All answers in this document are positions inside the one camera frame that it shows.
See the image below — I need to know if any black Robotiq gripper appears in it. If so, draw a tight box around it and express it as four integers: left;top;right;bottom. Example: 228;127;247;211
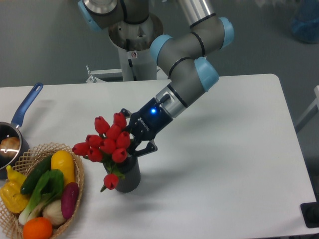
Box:
120;98;173;157

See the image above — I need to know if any red tulip bouquet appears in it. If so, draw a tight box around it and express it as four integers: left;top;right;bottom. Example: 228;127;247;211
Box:
71;112;134;193

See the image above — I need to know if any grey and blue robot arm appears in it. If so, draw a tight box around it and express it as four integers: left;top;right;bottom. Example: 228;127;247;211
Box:
78;0;234;157

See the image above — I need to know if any dark grey ribbed vase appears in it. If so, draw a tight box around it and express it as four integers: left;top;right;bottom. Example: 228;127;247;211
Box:
100;156;141;193

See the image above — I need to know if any yellow squash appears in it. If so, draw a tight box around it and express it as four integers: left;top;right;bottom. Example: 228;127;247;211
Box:
51;150;76;187

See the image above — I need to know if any purple sweet potato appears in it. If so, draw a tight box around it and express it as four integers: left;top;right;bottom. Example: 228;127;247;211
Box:
61;182;79;220

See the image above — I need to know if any green bok choy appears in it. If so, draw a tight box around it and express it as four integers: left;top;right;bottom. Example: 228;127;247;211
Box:
18;169;64;225

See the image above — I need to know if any beige garlic bulb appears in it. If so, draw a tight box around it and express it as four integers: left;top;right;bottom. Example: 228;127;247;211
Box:
42;199;66;227

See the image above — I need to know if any green cucumber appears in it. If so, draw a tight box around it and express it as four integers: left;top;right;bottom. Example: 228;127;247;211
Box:
20;154;53;195

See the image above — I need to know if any brown bread roll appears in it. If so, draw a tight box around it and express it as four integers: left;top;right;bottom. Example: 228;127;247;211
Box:
0;137;20;158

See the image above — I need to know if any orange fruit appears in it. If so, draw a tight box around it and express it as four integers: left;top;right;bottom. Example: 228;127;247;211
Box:
22;217;53;239

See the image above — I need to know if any yellow bell pepper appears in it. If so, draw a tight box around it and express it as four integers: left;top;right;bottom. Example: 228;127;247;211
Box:
0;165;30;214

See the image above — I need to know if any woven wicker basket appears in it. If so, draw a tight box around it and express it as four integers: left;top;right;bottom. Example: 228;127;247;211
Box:
0;142;85;239

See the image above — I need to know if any black device at table edge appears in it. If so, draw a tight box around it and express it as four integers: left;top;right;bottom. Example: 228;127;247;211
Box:
300;202;319;228

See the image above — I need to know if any blue translucent bag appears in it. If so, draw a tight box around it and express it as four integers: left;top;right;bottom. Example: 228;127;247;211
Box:
291;0;319;44

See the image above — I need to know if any blue handled saucepan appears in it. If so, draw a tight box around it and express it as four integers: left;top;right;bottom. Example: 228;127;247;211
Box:
0;83;43;180

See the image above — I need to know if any white furniture frame right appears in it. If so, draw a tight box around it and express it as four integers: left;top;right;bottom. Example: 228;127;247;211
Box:
295;85;319;133

